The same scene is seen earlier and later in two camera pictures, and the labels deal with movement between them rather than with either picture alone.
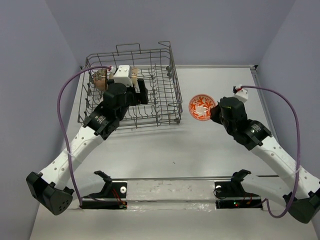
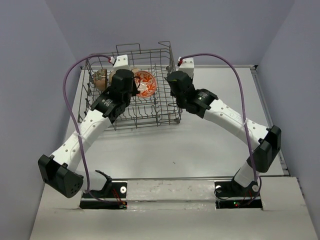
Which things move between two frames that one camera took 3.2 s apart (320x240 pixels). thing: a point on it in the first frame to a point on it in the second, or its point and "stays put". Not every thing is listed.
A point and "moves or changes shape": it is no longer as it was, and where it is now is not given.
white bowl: x=134 y=75 stays put
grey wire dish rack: x=157 y=67 stays put
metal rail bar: x=170 y=178 stays put
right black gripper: x=214 y=115 to x=172 y=93
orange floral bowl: x=200 y=106 moves or changes shape
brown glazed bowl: x=100 y=79 stays put
